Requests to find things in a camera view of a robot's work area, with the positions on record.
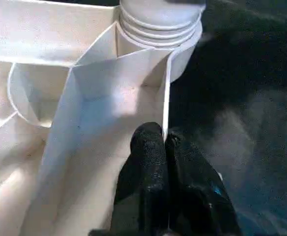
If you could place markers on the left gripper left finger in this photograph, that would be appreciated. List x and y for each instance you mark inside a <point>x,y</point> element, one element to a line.
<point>143,187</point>

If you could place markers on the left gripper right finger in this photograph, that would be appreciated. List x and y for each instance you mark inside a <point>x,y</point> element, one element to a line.
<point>197,191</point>

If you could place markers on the white compartment tray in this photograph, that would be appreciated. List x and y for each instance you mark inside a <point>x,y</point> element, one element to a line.
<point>84,98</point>

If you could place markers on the white plastic table leg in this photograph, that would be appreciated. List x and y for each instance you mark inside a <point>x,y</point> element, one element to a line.
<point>160,22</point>

